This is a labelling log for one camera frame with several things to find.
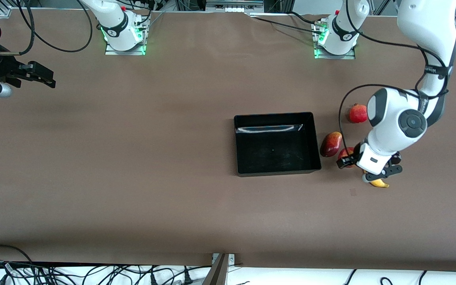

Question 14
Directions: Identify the red yellow apple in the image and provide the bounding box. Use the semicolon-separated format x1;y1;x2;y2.
338;147;358;169

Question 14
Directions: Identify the yellow banana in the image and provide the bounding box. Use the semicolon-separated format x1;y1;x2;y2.
363;169;390;188

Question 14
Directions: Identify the black rectangular plastic box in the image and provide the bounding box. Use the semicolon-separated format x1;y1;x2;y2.
234;112;322;177

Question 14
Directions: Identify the red mango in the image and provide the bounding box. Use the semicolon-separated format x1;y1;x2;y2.
320;131;343;158

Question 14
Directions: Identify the red pomegranate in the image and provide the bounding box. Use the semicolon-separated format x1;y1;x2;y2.
348;103;369;124

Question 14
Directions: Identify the grey metal stand beam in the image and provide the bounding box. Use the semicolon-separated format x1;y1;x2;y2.
201;254;229;285

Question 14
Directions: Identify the white power strip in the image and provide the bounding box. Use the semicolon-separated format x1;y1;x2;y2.
206;0;264;13

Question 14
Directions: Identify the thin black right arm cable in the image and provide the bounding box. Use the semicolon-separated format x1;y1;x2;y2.
16;0;93;53

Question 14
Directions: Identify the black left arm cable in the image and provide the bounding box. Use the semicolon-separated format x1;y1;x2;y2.
338;0;450;159

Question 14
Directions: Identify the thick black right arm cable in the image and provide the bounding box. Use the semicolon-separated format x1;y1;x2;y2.
0;0;35;56

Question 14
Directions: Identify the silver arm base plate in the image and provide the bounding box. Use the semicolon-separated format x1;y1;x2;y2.
105;24;148;56
313;20;356;60

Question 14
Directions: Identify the silver metal bracket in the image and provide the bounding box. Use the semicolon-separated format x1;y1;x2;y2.
211;253;236;266

